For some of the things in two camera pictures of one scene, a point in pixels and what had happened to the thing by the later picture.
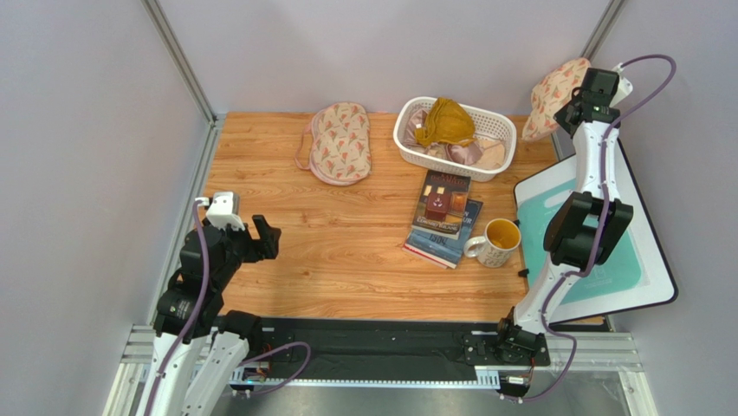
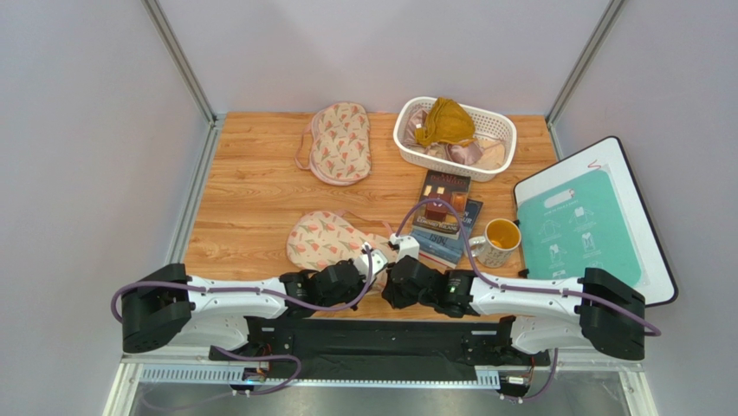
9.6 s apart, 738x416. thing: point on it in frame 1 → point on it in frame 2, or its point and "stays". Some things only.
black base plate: (395, 347) stays
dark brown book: (442, 204) stays
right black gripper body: (574, 109) → (397, 277)
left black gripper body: (240, 248) → (350, 295)
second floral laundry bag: (340, 145) stays
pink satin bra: (469, 152) stays
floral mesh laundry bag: (551, 94) → (320, 239)
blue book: (444, 251) stays
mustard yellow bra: (447, 121) stays
